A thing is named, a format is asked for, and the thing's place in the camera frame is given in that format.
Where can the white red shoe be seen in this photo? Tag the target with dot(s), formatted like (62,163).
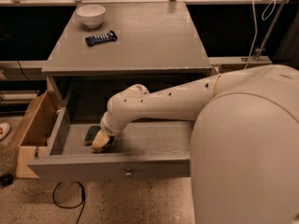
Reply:
(4,130)

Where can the silver drawer knob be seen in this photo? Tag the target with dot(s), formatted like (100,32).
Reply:
(128,173)

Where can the grey wooden cabinet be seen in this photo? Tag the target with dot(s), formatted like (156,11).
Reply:
(141,74)

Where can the grey open top drawer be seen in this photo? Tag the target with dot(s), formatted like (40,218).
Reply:
(150,148)

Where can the grey metal shelf rail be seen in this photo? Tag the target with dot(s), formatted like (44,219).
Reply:
(235,63)

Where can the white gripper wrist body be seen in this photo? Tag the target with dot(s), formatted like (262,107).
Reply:
(109,129)

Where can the white ceramic bowl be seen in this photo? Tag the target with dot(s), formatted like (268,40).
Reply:
(91,16)

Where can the light wooden drawer box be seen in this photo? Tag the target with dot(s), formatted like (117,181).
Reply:
(32,135)

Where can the green yellow sponge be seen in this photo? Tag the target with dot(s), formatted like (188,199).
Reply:
(90,135)

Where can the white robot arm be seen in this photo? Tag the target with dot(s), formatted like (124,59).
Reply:
(244,157)

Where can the metal diagonal rod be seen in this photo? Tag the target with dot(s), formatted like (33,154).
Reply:
(255,55)

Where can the black round object on floor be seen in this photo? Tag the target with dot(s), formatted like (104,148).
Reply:
(6,179)

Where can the dark blue remote control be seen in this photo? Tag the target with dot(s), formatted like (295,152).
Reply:
(100,39)

